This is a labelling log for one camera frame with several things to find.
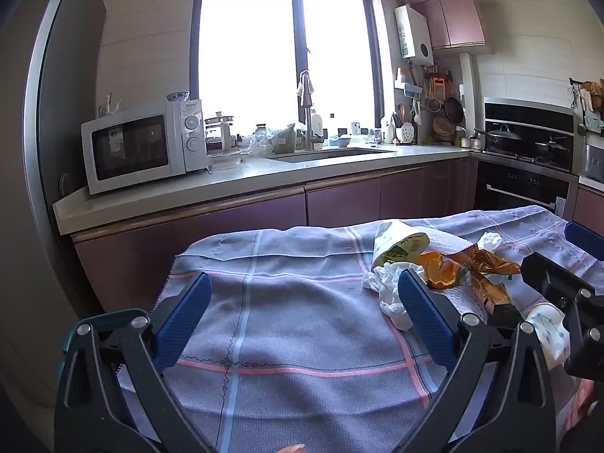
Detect large white tissue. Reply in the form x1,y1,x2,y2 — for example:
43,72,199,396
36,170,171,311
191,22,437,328
362,262,426,332

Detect metal kitchen faucet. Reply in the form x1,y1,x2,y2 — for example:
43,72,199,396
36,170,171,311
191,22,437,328
297,71,327,151

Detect woven basket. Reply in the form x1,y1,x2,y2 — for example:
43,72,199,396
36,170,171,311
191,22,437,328
433,117,456,142

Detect pot with glass lid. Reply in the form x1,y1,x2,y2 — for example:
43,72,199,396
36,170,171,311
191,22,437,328
485,125,523,154

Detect black wok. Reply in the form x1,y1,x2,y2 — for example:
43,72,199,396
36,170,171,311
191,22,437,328
535,137,572,157

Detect wall rack with utensils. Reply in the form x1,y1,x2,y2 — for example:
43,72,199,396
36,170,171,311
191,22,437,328
569,77,604,136

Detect black oven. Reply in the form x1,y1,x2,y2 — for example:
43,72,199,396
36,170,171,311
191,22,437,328
473,157,579,219

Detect kitchen window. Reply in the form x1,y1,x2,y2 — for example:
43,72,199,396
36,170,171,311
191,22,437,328
191,0,393,134

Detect person's right forearm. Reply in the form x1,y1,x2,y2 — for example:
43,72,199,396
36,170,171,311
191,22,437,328
564,377,604,453

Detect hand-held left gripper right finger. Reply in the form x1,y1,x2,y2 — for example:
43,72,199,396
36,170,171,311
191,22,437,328
398,269,558,453

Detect white utensil holder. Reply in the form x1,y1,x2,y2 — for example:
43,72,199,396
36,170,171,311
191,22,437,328
393,113,417,145

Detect grey refrigerator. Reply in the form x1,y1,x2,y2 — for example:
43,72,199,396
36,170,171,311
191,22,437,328
0,0,110,435

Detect orange peel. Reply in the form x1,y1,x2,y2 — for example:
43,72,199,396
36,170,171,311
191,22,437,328
418,251,462,290

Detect white pipe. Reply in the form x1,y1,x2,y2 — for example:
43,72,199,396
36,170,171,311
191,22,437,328
459,52,480,139

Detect gold brown snack wrapper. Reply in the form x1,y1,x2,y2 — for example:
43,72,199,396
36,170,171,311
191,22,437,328
448,247,525,327

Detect pink wall cabinet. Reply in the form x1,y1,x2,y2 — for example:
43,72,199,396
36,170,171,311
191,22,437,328
415,0,487,51

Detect purple checked tablecloth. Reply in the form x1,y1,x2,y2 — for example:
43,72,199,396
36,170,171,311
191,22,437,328
116,204,604,453

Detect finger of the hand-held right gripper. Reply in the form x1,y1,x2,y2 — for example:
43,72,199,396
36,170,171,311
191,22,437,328
565,221,604,262
520,252,604,378

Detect black stove with pots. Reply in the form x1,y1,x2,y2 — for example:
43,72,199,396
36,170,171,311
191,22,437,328
483,97,577,171

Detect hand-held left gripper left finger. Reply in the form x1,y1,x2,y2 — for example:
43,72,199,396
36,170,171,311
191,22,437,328
53,272,213,453

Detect hanging black pan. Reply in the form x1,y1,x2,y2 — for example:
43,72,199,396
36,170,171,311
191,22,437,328
444,96,464,124

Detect clear plastic bag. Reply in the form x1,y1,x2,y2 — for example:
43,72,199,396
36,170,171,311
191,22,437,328
240,128,275,155

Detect purple base cabinets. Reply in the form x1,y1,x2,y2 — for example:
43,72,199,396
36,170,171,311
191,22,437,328
72,157,478,313

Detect bag of green vegetables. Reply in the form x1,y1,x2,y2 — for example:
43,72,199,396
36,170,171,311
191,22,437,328
271,122,307,154

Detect white microwave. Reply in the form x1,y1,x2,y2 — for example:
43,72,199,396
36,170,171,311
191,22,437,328
81,99,207,196

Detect small white tissue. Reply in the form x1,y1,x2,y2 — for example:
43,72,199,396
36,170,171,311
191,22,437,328
476,232,504,252

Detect white water heater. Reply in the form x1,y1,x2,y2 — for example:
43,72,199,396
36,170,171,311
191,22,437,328
394,4,435,65

